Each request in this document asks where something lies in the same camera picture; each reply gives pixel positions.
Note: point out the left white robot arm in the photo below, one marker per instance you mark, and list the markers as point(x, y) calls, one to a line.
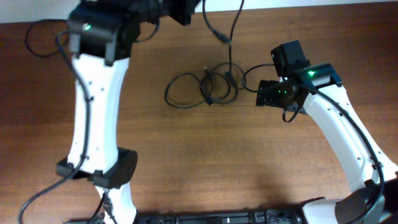
point(101, 35)

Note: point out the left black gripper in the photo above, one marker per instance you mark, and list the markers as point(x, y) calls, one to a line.
point(185, 9)

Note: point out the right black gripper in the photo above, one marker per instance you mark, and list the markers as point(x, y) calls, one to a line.
point(267, 95)

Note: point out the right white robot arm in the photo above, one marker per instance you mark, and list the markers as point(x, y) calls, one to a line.
point(318, 91)

